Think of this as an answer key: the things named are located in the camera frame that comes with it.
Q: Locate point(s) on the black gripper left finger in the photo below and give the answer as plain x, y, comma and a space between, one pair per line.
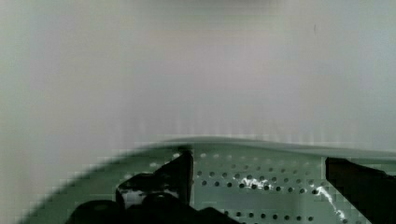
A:
175, 178

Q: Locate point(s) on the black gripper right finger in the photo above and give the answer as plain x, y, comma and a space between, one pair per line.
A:
372, 192

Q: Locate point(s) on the green plastic strainer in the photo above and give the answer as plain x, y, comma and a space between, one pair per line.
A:
235, 181

